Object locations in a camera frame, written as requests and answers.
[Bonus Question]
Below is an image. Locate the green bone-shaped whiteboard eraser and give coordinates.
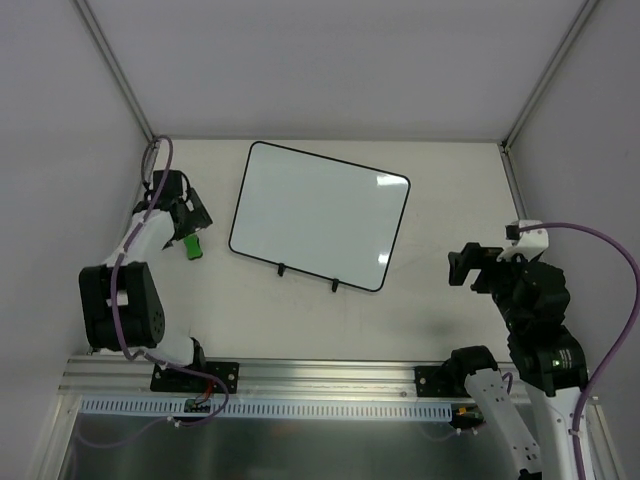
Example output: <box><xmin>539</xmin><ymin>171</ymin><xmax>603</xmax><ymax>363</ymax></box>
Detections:
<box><xmin>183</xmin><ymin>234</ymin><xmax>203</xmax><ymax>261</ymax></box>

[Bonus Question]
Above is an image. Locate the white whiteboard with black frame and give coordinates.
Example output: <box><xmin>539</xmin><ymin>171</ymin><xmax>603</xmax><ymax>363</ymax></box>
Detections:
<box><xmin>228</xmin><ymin>141</ymin><xmax>411</xmax><ymax>293</ymax></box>

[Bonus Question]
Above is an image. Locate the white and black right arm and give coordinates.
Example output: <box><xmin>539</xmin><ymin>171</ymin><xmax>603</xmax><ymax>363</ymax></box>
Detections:
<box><xmin>442</xmin><ymin>243</ymin><xmax>595</xmax><ymax>479</ymax></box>

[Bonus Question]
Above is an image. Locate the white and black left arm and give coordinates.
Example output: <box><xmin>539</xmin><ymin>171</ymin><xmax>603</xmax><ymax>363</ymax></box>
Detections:
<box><xmin>78</xmin><ymin>170</ymin><xmax>212</xmax><ymax>391</ymax></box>

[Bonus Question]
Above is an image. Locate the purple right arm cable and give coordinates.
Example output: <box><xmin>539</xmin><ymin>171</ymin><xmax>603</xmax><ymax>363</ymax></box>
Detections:
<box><xmin>519</xmin><ymin>223</ymin><xmax>640</xmax><ymax>480</ymax></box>

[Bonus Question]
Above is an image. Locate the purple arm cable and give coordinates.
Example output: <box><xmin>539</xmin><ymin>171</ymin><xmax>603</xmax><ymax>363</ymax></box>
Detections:
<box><xmin>110</xmin><ymin>134</ymin><xmax>231</xmax><ymax>426</ymax></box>
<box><xmin>519</xmin><ymin>223</ymin><xmax>640</xmax><ymax>480</ymax></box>

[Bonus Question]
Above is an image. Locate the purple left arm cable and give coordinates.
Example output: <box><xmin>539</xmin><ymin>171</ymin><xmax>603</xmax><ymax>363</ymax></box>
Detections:
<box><xmin>110</xmin><ymin>134</ymin><xmax>231</xmax><ymax>426</ymax></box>

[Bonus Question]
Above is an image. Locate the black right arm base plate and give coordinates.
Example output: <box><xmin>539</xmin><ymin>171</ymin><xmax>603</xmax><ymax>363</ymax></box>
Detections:
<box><xmin>413</xmin><ymin>365</ymin><xmax>470</xmax><ymax>399</ymax></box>

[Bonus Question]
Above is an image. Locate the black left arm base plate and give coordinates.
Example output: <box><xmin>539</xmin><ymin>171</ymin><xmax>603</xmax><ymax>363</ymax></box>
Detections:
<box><xmin>149</xmin><ymin>360</ymin><xmax>240</xmax><ymax>395</ymax></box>

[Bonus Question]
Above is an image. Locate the aluminium mounting rail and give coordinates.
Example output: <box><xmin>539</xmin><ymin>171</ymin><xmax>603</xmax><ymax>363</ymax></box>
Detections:
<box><xmin>57</xmin><ymin>355</ymin><xmax>454</xmax><ymax>402</ymax></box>

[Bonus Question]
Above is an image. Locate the white slotted cable duct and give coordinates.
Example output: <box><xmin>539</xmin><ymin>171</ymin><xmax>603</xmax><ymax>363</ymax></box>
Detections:
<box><xmin>79</xmin><ymin>396</ymin><xmax>453</xmax><ymax>423</ymax></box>

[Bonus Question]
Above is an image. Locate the left aluminium frame post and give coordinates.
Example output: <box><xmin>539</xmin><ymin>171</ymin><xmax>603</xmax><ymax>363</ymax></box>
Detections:
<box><xmin>71</xmin><ymin>0</ymin><xmax>155</xmax><ymax>141</ymax></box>

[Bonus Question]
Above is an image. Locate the aluminium frame post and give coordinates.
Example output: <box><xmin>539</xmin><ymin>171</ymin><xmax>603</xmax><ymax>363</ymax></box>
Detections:
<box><xmin>71</xmin><ymin>0</ymin><xmax>155</xmax><ymax>141</ymax></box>
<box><xmin>501</xmin><ymin>0</ymin><xmax>601</xmax><ymax>152</ymax></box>

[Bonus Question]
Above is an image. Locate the right aluminium frame post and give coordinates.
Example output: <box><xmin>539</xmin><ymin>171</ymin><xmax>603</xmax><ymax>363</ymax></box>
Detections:
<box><xmin>501</xmin><ymin>0</ymin><xmax>601</xmax><ymax>152</ymax></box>

